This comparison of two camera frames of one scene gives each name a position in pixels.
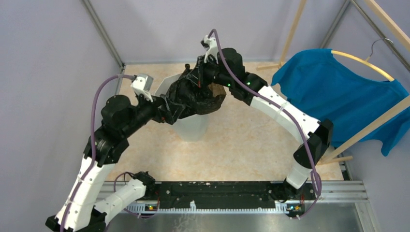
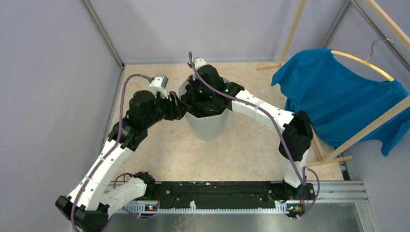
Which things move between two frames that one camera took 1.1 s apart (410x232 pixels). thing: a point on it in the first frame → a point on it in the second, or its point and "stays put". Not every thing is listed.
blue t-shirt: (320, 84) stays put
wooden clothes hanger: (367, 61) stays put
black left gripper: (170, 114) stays put
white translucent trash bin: (192, 127) → (209, 129)
